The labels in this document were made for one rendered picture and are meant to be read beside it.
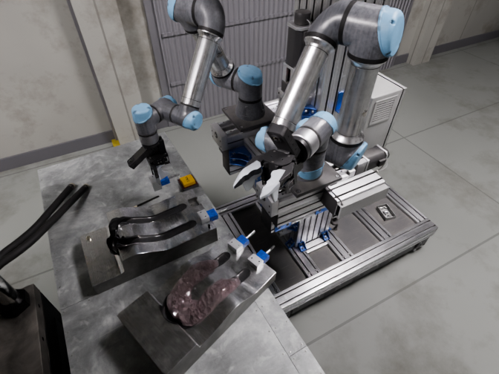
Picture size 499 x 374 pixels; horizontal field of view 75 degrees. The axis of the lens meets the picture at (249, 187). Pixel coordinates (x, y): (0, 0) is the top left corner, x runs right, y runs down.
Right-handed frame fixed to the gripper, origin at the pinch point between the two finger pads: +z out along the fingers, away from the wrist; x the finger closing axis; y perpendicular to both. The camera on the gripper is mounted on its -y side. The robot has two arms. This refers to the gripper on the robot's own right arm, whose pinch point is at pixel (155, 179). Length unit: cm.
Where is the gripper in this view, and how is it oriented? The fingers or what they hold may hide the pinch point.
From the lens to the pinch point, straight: 151.5
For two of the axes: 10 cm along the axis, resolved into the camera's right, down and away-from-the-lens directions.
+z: 0.2, 7.2, 7.0
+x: -5.0, -6.0, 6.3
